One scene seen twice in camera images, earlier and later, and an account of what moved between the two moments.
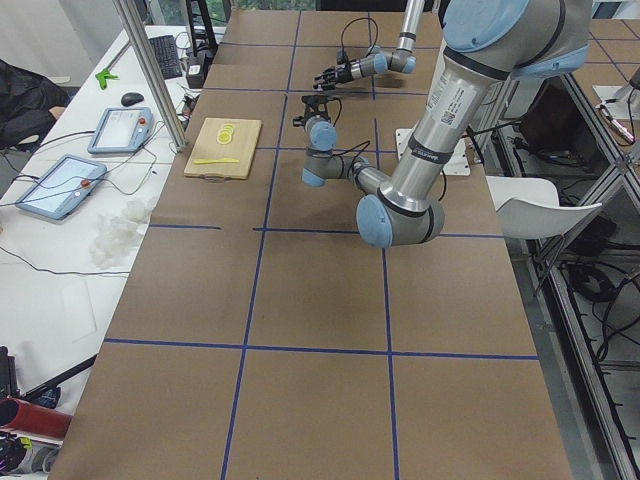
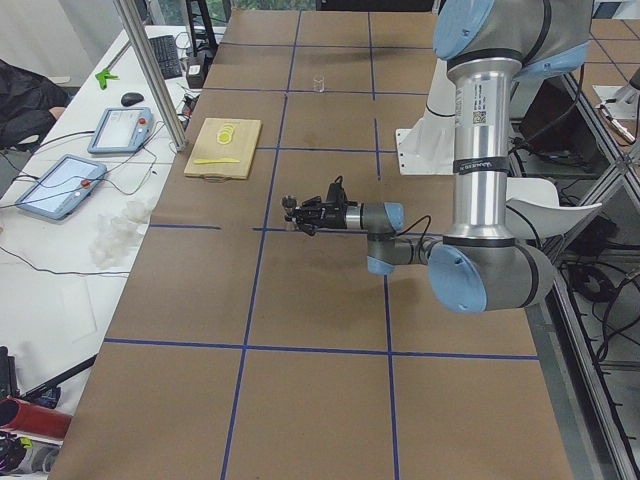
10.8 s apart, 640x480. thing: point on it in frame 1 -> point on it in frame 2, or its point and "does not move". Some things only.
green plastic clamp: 103,75 does not move
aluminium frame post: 130,14 does not move
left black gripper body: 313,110 -> 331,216
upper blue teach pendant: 121,130 does not move
